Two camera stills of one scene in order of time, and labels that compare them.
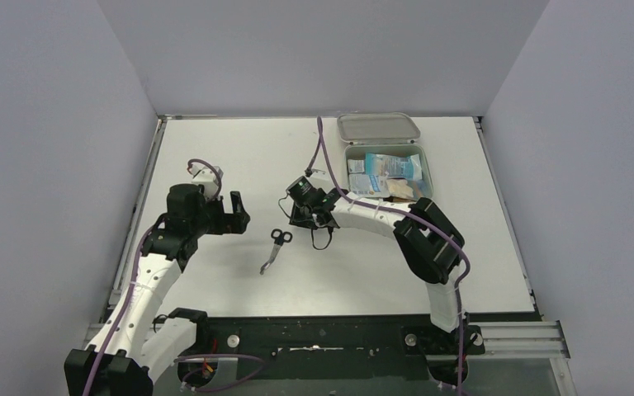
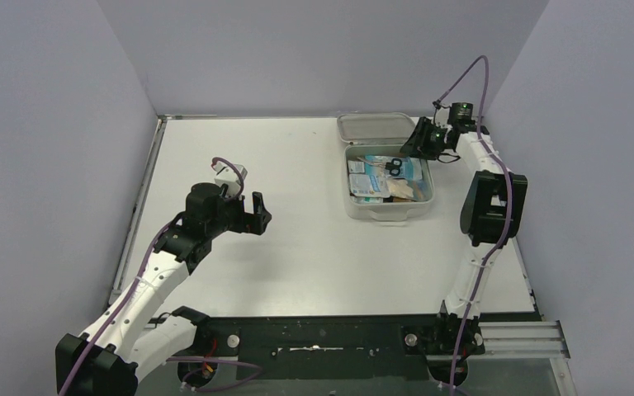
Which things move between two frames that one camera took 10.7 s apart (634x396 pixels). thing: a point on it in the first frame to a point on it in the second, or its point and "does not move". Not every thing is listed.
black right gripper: x=300 y=220 to x=419 y=147
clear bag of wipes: x=356 y=166 does not move
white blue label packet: x=370 y=186 does not move
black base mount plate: x=342 y=347 does not move
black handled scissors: x=278 y=238 to x=394 y=166
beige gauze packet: x=399 y=187 does not move
